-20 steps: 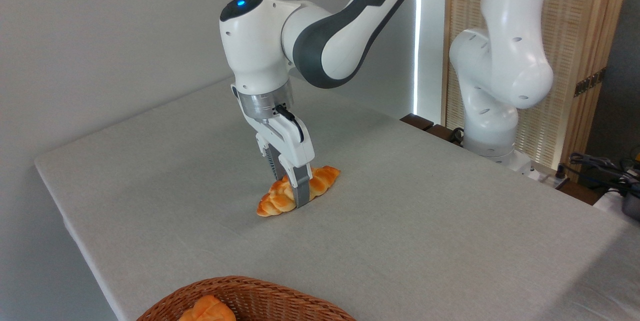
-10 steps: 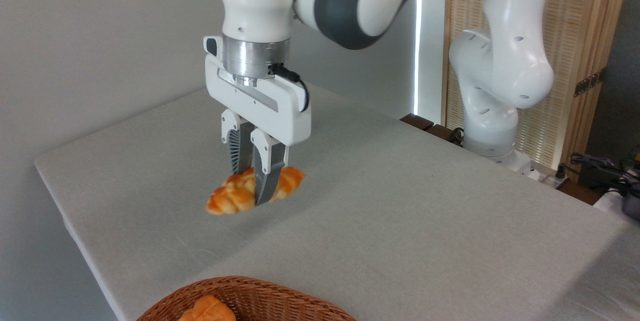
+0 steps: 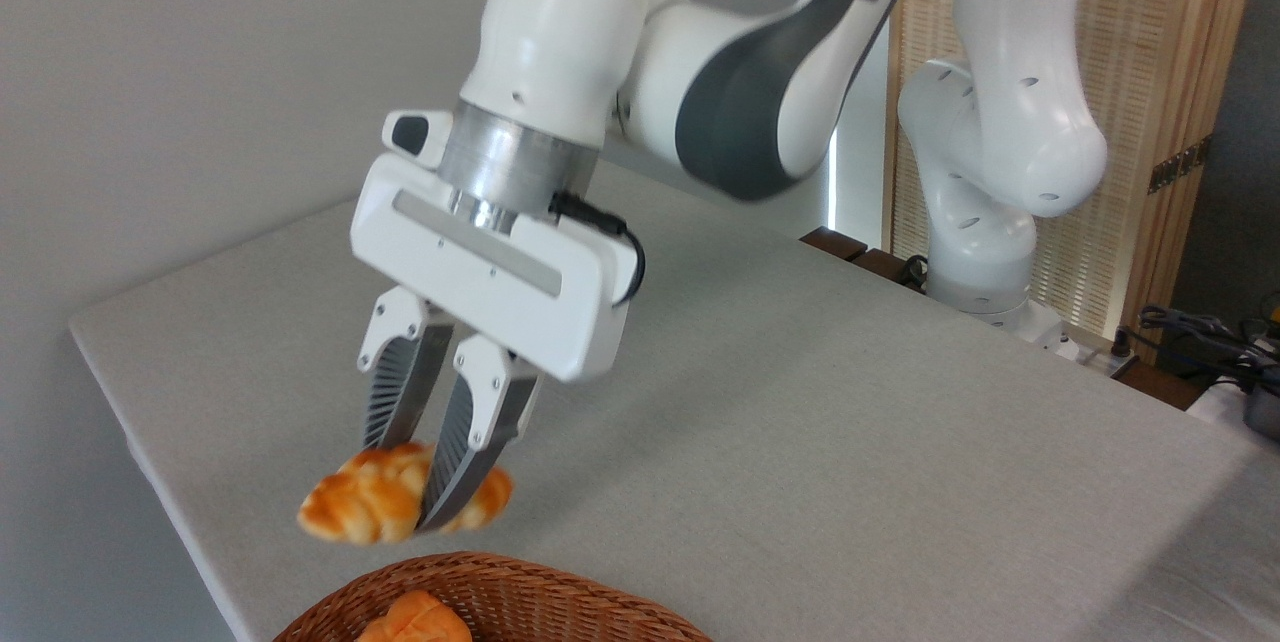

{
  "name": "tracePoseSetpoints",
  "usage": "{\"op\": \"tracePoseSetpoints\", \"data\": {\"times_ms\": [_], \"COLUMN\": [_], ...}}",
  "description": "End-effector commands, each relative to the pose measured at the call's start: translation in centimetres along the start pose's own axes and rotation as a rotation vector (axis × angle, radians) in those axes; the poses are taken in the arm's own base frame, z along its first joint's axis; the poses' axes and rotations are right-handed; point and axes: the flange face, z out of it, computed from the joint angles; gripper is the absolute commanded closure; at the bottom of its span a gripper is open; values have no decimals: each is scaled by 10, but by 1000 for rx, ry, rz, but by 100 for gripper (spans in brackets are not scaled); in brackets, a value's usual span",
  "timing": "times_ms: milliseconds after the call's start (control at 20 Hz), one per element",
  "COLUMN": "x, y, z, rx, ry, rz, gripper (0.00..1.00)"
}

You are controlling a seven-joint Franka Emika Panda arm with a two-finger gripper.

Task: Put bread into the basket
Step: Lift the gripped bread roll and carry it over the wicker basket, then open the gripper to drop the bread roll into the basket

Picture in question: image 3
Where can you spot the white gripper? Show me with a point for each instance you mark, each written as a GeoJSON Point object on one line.
{"type": "Point", "coordinates": [490, 292]}

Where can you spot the braided golden bread loaf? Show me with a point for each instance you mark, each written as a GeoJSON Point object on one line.
{"type": "Point", "coordinates": [370, 497]}

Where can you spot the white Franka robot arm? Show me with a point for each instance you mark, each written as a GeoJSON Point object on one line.
{"type": "Point", "coordinates": [560, 22]}

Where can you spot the woven wicker basket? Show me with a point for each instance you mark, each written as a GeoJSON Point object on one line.
{"type": "Point", "coordinates": [520, 592]}

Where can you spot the orange bread roll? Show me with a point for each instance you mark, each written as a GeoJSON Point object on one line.
{"type": "Point", "coordinates": [415, 620]}

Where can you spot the dark wooden base board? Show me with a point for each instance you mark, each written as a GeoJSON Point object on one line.
{"type": "Point", "coordinates": [845, 247]}

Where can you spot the vertical white light strip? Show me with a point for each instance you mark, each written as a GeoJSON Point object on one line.
{"type": "Point", "coordinates": [835, 192]}

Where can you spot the dark metal screen hinge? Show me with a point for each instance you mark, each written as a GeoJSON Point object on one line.
{"type": "Point", "coordinates": [1180, 164]}

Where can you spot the wooden slatted folding screen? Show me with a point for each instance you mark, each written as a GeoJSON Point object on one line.
{"type": "Point", "coordinates": [1170, 42]}

